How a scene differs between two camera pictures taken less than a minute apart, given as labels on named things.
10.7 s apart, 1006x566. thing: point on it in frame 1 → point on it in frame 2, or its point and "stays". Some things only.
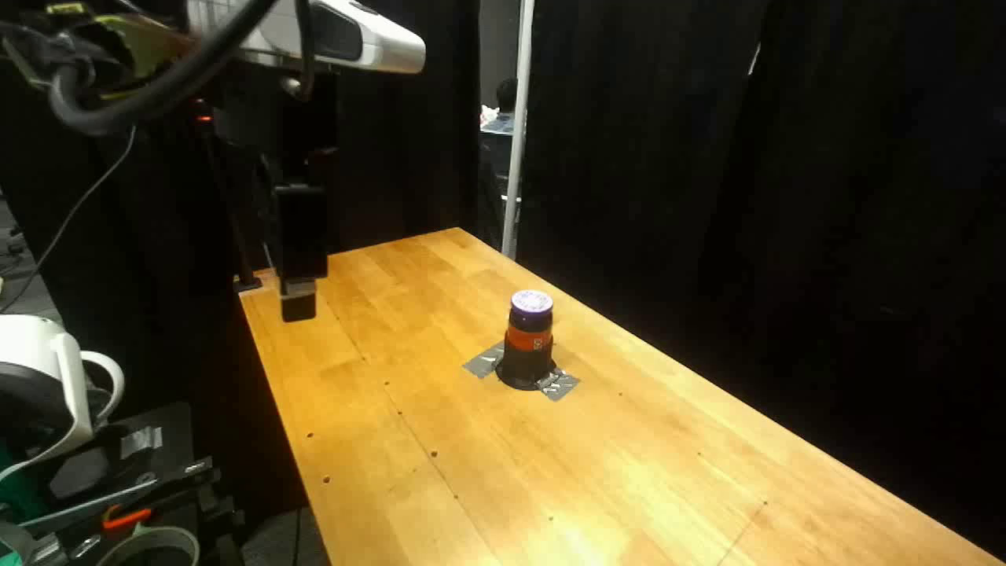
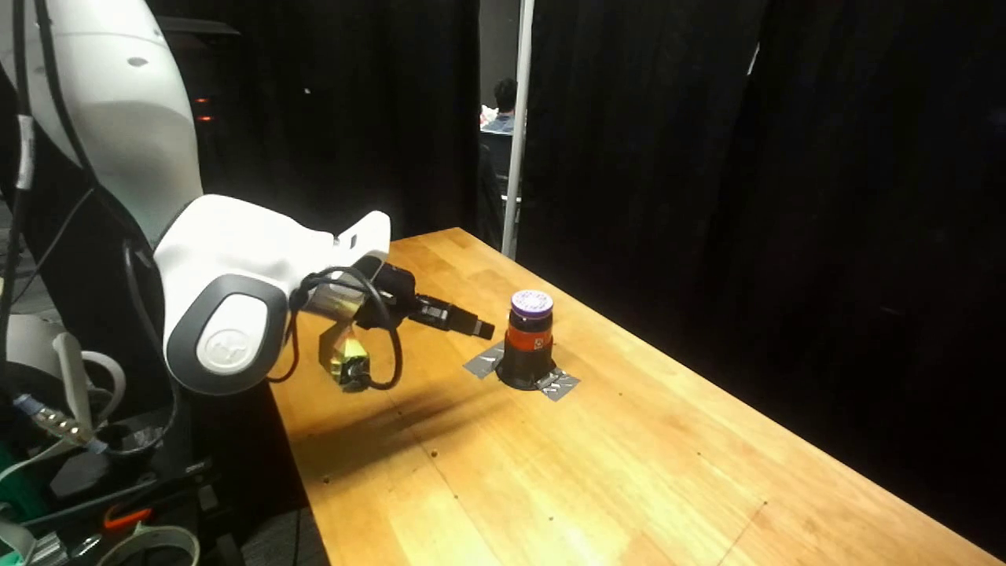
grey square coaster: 554,385 stays
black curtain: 804,194 stays
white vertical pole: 521,131 stays
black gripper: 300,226 → 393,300
